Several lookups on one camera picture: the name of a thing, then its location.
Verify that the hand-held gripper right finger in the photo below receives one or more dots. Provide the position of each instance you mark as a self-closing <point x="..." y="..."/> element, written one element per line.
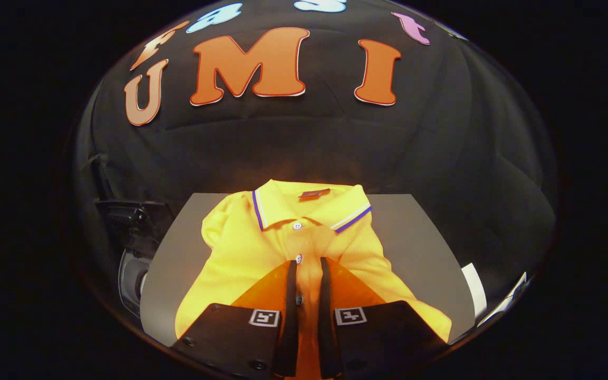
<point x="326" y="338"/>

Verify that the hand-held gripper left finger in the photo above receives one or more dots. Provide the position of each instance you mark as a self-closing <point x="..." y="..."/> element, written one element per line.
<point x="290" y="338"/>

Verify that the yellow polo shirt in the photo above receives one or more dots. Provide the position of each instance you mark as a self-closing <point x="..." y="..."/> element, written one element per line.
<point x="240" y="253"/>

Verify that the white sheet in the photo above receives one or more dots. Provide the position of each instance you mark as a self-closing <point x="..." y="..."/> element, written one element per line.
<point x="474" y="290"/>

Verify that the black backdrop cloth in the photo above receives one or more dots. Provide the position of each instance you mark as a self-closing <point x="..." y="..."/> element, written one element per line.
<point x="309" y="142"/>

